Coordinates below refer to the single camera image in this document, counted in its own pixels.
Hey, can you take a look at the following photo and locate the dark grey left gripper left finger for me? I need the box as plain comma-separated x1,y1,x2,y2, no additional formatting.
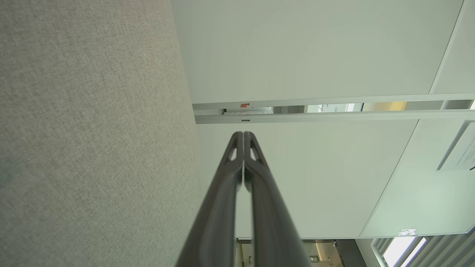
176,131,244,267

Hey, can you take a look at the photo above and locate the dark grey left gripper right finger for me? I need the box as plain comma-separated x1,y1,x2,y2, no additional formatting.
243,131,311,267

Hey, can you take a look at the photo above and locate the white window blind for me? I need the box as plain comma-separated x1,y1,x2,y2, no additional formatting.
370,228,475,267

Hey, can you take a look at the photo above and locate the white paper notice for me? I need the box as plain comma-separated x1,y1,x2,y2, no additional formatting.
437,122,475,172

